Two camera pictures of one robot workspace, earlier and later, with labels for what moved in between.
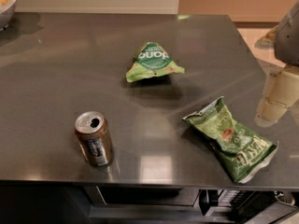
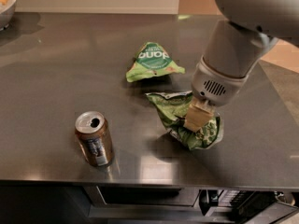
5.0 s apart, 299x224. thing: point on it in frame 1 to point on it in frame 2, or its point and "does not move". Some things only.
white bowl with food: (7, 10) does not move
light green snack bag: (151, 60) does not move
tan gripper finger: (279, 92) to (211, 88)
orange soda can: (94, 138) does not move
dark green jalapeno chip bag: (239, 152) to (173, 107)
